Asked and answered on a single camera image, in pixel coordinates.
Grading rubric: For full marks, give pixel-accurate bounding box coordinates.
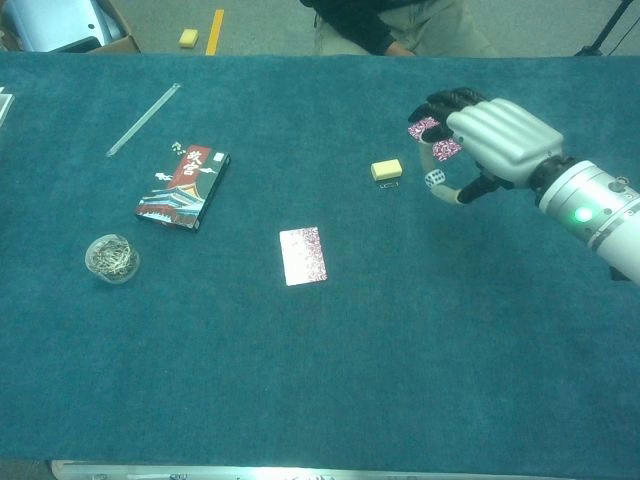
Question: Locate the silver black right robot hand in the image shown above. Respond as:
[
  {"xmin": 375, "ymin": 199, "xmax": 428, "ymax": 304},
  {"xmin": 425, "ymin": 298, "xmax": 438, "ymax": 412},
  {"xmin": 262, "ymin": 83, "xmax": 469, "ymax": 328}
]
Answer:
[{"xmin": 408, "ymin": 87, "xmax": 566, "ymax": 206}]

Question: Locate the yellow eraser block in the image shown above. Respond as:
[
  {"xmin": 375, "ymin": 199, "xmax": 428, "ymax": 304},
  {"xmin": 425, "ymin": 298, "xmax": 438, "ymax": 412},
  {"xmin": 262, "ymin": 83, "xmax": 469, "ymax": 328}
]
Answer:
[{"xmin": 370, "ymin": 158, "xmax": 404, "ymax": 181}]

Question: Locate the black tripod stand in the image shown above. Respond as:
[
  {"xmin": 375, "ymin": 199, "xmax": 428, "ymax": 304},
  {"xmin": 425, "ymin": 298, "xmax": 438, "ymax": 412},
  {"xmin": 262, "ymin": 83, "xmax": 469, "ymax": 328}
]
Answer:
[{"xmin": 573, "ymin": 0, "xmax": 640, "ymax": 57}]

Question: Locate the seated person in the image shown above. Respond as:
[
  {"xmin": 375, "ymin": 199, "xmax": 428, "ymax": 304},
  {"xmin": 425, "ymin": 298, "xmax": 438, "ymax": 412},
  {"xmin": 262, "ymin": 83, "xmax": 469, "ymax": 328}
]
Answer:
[{"xmin": 298, "ymin": 0, "xmax": 499, "ymax": 58}]

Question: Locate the pale red-patterned playing card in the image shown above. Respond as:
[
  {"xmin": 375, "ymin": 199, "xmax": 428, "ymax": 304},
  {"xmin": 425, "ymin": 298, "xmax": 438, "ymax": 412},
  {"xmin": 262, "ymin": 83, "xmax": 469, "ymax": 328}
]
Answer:
[{"xmin": 278, "ymin": 226, "xmax": 329, "ymax": 287}]

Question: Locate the teal felt table cloth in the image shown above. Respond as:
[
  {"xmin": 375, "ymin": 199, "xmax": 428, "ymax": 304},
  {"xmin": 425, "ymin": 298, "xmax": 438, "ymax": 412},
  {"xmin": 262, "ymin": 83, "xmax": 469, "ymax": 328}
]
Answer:
[{"xmin": 0, "ymin": 51, "xmax": 640, "ymax": 480}]

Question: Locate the yellow floor tape strip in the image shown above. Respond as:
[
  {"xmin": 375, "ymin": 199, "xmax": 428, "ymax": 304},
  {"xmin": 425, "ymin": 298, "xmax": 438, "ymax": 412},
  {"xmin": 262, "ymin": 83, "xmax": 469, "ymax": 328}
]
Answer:
[{"xmin": 205, "ymin": 8, "xmax": 226, "ymax": 56}]

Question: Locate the black red card box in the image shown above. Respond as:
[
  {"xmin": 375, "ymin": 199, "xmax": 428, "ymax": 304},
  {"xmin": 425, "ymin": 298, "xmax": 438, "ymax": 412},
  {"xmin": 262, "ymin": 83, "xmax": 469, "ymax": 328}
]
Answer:
[{"xmin": 134, "ymin": 144, "xmax": 232, "ymax": 232}]

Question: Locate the clear plastic ruler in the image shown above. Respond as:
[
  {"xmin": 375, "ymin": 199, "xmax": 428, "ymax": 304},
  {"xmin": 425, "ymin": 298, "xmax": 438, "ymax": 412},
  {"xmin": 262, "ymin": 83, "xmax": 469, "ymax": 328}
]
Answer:
[{"xmin": 105, "ymin": 82, "xmax": 182, "ymax": 159}]

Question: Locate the clear jar of paper clips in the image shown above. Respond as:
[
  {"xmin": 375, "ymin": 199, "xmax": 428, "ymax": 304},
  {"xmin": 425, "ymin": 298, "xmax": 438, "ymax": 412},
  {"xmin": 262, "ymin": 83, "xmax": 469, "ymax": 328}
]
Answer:
[{"xmin": 84, "ymin": 234, "xmax": 141, "ymax": 285}]

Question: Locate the cardboard box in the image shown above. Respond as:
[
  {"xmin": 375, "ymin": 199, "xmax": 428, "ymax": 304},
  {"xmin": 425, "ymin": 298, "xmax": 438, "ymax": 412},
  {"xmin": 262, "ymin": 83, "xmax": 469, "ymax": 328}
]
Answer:
[{"xmin": 0, "ymin": 0, "xmax": 142, "ymax": 54}]

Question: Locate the metal table frame rail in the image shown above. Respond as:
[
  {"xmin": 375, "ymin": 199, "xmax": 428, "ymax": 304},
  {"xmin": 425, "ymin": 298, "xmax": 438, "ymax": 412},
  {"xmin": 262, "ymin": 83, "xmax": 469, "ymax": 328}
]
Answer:
[{"xmin": 50, "ymin": 459, "xmax": 640, "ymax": 480}]

